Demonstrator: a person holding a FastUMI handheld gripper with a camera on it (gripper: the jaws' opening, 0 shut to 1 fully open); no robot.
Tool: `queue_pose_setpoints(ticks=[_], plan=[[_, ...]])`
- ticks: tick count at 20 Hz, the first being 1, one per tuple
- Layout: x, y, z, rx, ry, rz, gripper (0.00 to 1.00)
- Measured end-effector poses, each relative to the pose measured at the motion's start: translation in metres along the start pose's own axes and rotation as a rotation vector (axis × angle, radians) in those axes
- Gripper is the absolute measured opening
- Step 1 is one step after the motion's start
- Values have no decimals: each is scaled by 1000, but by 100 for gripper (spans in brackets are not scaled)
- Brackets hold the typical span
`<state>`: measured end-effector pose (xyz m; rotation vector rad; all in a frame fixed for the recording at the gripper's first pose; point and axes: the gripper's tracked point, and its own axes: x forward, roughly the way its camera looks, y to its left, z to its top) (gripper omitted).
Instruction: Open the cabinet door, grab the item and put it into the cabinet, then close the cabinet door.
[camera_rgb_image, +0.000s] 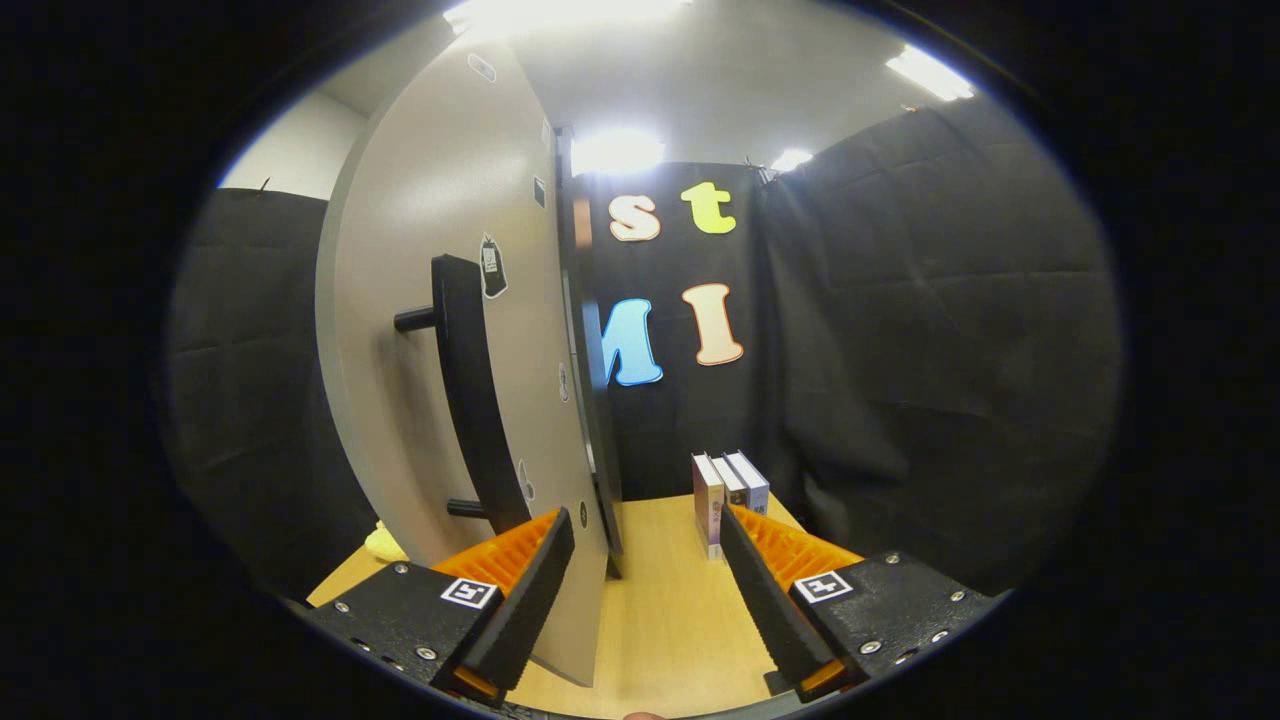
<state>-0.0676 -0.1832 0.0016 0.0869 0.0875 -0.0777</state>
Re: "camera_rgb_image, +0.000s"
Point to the bright ceiling light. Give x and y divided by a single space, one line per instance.
615 150

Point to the black backdrop cloth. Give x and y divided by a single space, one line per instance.
950 350

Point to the yellow soft object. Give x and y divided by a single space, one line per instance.
385 543

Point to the wide ceiling light panel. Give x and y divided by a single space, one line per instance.
560 12

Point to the book with white spine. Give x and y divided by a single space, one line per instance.
733 485

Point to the dark grey cabinet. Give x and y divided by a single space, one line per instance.
590 400

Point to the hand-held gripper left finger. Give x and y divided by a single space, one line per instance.
525 605

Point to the small ceiling light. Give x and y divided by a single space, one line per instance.
791 160

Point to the long ceiling light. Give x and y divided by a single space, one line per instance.
930 72

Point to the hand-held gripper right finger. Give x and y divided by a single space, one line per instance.
765 600

